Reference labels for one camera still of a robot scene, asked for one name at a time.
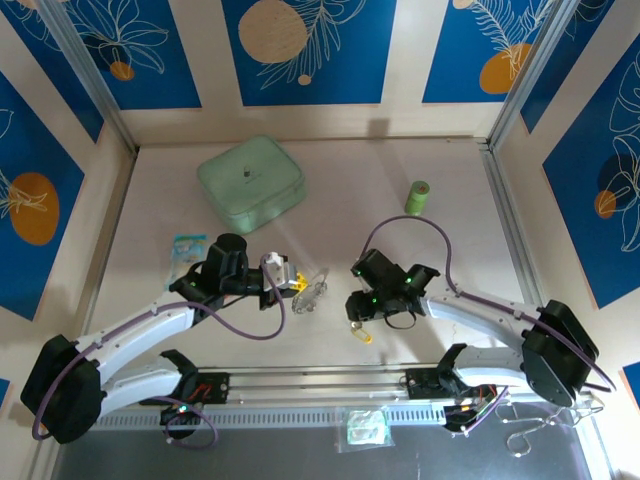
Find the mint green zip case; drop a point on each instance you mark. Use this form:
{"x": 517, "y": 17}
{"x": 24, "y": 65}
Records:
{"x": 250, "y": 185}

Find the blue snack packet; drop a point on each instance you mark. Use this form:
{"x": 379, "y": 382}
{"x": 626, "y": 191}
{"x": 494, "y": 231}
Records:
{"x": 189, "y": 247}

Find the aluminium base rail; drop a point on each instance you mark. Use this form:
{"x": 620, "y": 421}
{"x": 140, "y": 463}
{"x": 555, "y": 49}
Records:
{"x": 320, "y": 380}

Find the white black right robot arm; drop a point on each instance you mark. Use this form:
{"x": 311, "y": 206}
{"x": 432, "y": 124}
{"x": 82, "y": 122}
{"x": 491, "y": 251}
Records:
{"x": 475, "y": 315}

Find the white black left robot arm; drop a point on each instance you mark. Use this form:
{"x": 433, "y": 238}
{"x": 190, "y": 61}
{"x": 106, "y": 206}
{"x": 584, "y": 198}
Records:
{"x": 135, "y": 325}

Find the aluminium frame post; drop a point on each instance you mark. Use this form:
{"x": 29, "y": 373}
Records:
{"x": 530, "y": 75}
{"x": 90, "y": 75}

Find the grey metal sheet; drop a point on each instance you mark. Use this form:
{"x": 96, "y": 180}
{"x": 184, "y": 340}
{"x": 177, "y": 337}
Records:
{"x": 250, "y": 460}

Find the clear plastic bag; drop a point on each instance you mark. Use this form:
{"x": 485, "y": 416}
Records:
{"x": 365, "y": 429}

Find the aluminium side rail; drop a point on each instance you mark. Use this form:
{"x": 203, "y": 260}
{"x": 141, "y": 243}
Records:
{"x": 510, "y": 225}

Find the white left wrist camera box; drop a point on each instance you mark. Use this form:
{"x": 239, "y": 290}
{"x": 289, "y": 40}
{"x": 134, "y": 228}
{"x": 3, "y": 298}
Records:
{"x": 280, "y": 272}

